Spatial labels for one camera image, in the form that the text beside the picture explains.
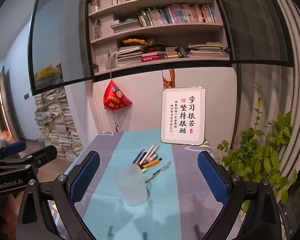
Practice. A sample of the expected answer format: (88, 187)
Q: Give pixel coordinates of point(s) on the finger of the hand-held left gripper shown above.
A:
(45, 155)
(13, 148)

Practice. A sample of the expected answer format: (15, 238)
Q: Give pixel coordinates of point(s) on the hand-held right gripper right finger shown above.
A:
(212, 177)

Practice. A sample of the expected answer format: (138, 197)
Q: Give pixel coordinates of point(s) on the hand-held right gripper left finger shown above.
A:
(86, 175)

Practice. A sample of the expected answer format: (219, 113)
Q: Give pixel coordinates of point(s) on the frosted plastic cup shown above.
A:
(131, 187)

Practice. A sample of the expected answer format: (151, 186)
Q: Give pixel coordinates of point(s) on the clear pen with light-blue grip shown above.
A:
(157, 172)

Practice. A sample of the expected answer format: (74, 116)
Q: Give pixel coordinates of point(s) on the dark blue pen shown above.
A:
(138, 156)

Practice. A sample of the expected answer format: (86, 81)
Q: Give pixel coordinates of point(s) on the orange pen with black tip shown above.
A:
(151, 163)

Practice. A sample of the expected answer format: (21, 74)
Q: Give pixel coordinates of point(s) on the clear white capped pen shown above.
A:
(155, 150)

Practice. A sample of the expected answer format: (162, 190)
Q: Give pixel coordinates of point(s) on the cream white capped pen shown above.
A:
(148, 154)

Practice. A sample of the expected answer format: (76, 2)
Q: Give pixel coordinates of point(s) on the stack of papers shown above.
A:
(57, 120)

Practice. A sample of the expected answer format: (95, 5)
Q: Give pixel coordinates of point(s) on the light green novelty eraser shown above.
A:
(143, 170)

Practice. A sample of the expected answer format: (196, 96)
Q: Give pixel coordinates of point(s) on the green potted plant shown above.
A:
(267, 160)

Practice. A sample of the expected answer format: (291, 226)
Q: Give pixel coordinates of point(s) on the framed calligraphy sign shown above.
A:
(182, 115)

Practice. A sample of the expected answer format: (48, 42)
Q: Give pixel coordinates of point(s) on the yellow bag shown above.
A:
(46, 72)

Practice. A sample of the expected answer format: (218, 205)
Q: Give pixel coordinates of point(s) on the red hanging pyramid ornament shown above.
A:
(116, 97)

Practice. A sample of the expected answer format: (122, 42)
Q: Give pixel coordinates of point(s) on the orange striped ribbon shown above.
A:
(170, 78)

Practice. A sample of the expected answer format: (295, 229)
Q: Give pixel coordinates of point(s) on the clear glass vase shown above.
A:
(110, 61)

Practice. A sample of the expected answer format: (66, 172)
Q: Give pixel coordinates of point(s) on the glass cabinet door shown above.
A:
(255, 25)
(57, 30)

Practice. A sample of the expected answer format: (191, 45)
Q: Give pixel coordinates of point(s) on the stack of magazines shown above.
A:
(128, 55)

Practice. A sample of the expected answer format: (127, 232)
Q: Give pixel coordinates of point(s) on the wide stack of worn books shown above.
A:
(205, 50)

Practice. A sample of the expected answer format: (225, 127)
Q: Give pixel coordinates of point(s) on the small stack of books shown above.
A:
(173, 52)

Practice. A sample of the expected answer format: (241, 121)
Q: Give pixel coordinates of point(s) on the red books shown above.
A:
(152, 58)

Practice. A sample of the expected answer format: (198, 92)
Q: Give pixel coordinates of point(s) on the glass jar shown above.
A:
(97, 28)
(96, 3)

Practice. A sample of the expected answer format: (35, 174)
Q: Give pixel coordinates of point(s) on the yellow garland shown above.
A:
(132, 41)

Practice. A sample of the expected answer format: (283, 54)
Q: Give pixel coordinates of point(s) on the dark cloth bundle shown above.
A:
(152, 46)

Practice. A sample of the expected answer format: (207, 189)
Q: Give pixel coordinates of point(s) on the flat grey books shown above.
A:
(125, 26)

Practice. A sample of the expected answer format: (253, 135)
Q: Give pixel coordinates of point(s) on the grey bookshelf cabinet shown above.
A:
(165, 31)

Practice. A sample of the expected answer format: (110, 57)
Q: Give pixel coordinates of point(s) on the row of colourful upright books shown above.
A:
(180, 13)

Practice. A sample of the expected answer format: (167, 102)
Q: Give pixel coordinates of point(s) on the wall switch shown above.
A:
(26, 96)

